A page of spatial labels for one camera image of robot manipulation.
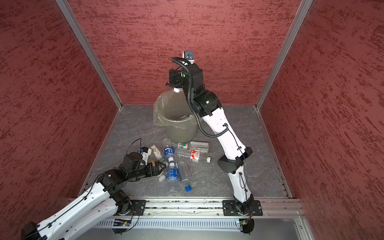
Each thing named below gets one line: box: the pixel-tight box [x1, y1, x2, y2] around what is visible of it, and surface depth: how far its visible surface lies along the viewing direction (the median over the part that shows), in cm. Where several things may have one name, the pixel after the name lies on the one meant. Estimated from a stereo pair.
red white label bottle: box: [176, 149, 211, 164], surface depth 89 cm
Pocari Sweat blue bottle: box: [166, 162, 181, 193], surface depth 82 cm
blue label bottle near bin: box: [162, 138, 175, 163], surface depth 91 cm
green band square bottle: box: [177, 141, 210, 151], surface depth 97 cm
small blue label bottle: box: [173, 87, 184, 93], surface depth 70 cm
